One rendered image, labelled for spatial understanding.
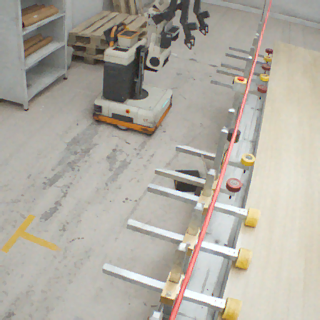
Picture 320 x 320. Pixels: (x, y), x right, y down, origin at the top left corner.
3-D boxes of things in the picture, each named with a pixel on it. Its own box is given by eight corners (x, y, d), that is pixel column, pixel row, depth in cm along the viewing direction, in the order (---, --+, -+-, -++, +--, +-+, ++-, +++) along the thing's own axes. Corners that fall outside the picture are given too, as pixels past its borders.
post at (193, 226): (176, 278, 169) (193, 206, 141) (178, 272, 172) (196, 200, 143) (183, 280, 169) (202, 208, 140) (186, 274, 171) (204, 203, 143)
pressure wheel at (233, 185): (221, 201, 192) (226, 184, 186) (223, 191, 199) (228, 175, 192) (236, 205, 191) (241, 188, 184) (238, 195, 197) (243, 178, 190)
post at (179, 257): (161, 317, 147) (176, 247, 119) (163, 310, 150) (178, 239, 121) (168, 319, 147) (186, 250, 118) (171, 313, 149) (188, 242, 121)
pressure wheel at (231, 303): (227, 302, 122) (228, 293, 129) (221, 321, 122) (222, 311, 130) (243, 306, 120) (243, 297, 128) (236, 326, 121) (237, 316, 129)
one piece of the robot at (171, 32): (155, 47, 335) (157, 25, 322) (164, 38, 356) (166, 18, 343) (171, 50, 331) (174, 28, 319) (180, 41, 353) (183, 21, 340)
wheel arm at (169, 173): (153, 175, 200) (154, 168, 198) (156, 171, 203) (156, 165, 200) (233, 198, 191) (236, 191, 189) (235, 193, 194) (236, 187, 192)
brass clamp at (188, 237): (177, 253, 147) (179, 245, 144) (186, 230, 158) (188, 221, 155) (192, 257, 146) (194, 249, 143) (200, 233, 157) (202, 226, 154)
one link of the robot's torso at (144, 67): (136, 73, 362) (138, 49, 348) (146, 63, 384) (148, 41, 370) (163, 78, 357) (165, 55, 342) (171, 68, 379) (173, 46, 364)
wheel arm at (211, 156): (175, 151, 219) (176, 146, 216) (176, 148, 222) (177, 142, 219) (248, 172, 210) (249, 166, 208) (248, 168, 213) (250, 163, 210)
